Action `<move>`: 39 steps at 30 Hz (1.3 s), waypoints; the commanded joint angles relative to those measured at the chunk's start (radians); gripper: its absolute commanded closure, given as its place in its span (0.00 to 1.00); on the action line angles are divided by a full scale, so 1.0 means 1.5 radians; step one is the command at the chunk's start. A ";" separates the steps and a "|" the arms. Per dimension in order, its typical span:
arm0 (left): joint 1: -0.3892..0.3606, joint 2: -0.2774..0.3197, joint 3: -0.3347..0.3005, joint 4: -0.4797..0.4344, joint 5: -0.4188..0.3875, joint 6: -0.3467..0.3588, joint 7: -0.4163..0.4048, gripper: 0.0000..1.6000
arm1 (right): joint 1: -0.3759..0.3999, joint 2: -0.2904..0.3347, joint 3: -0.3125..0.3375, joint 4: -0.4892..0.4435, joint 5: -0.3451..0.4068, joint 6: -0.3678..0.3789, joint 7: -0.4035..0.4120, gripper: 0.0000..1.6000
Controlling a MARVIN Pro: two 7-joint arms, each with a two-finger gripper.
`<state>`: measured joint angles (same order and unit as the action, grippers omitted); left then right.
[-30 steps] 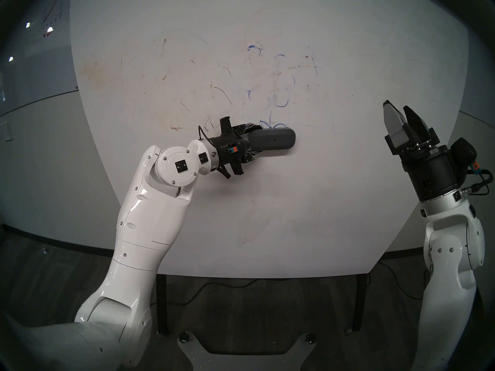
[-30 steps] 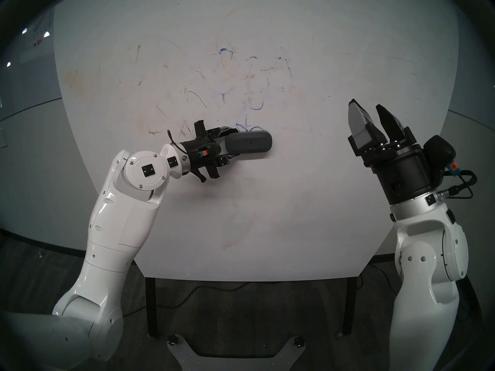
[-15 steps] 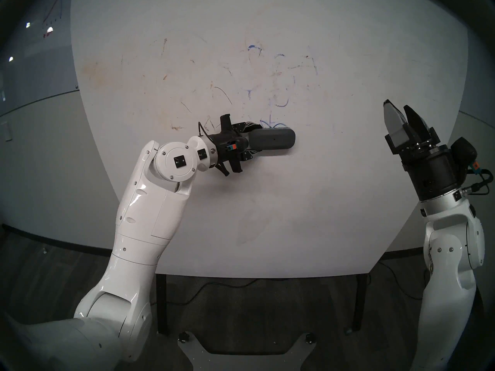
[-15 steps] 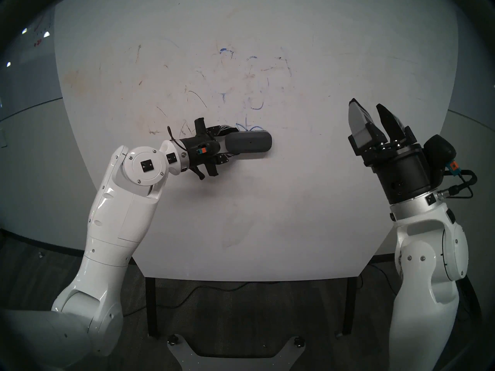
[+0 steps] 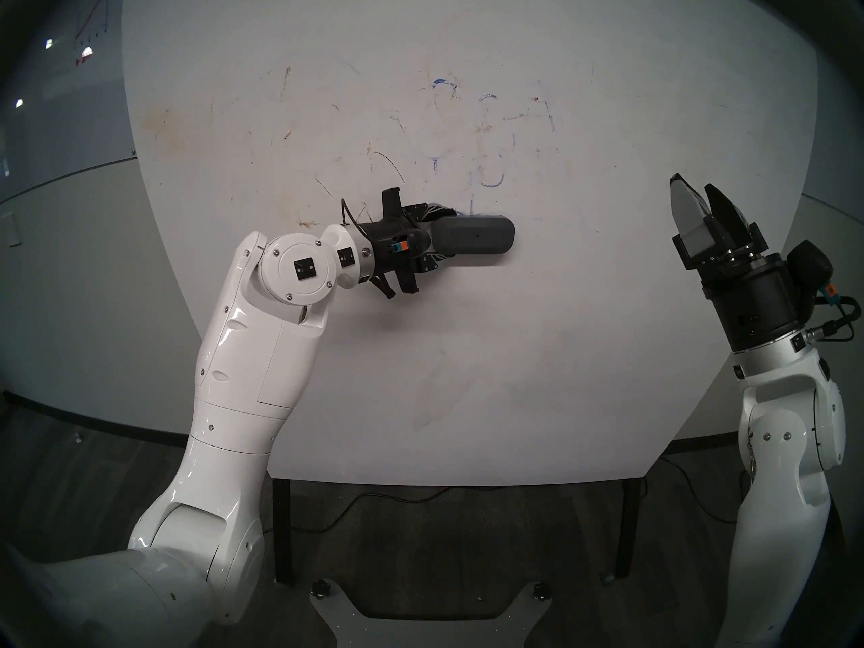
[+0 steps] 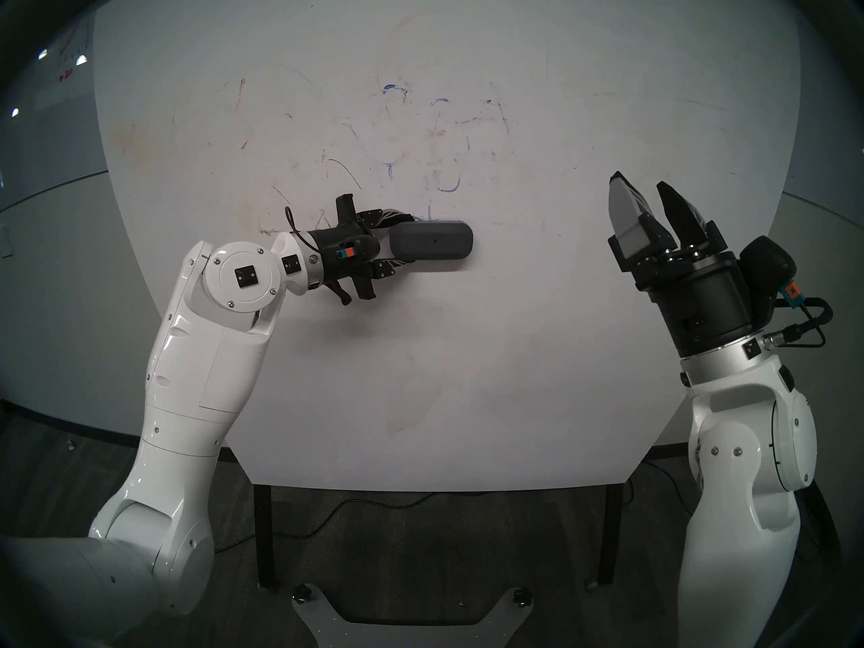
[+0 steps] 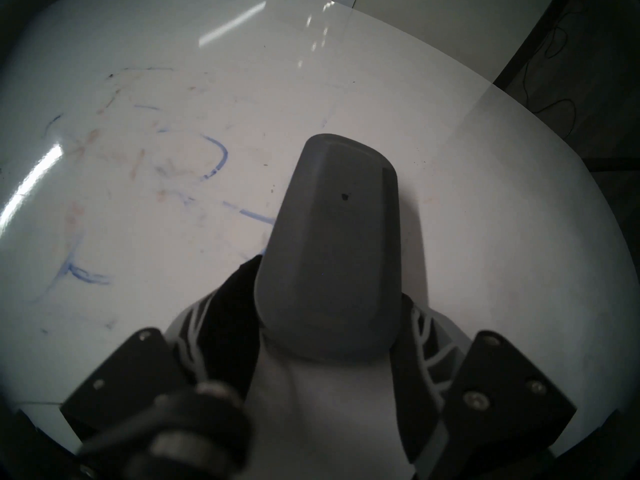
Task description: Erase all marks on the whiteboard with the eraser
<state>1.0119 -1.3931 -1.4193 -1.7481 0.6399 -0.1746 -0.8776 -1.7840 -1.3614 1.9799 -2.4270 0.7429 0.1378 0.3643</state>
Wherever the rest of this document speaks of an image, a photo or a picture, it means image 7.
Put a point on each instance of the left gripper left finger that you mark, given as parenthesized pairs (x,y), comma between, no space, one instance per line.
(125,384)

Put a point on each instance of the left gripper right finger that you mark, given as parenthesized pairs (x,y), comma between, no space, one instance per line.
(500,399)

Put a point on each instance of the dark grey whiteboard eraser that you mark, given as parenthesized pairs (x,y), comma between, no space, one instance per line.
(330,259)

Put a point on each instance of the white whiteboard panel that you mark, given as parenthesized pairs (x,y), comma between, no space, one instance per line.
(475,209)

